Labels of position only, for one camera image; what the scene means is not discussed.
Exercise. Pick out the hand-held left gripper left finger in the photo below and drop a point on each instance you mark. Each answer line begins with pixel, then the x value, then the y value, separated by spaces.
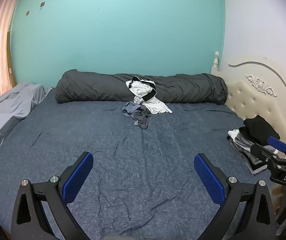
pixel 79 177

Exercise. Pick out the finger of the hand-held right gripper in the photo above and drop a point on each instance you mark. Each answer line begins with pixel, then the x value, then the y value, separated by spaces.
pixel 260 150
pixel 278 143

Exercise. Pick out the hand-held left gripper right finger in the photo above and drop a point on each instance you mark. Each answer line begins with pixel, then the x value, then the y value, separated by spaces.
pixel 208 180

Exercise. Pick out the grey boxer briefs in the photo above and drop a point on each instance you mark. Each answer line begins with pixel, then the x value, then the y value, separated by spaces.
pixel 141 121

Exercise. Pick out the stack of folded grey clothes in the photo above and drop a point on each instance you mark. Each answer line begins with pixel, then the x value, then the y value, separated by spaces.
pixel 243 145

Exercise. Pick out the black folded garment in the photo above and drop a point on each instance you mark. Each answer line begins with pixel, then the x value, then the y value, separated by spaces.
pixel 258 127

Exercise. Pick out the bed with blue sheet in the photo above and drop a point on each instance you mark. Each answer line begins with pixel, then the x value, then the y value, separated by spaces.
pixel 107 142

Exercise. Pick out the cream tufted headboard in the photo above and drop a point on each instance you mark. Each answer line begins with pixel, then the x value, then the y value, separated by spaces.
pixel 258 97

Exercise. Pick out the dark grey rolled duvet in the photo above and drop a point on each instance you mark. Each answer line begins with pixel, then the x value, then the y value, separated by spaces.
pixel 95 87

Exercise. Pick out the light grey blanket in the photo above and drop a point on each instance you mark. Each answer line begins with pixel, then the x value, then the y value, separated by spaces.
pixel 7 110

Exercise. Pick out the white and black garment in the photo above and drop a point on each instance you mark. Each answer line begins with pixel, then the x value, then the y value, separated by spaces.
pixel 143 90

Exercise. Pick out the wooden window frame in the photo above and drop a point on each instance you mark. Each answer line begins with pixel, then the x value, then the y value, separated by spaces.
pixel 10 67

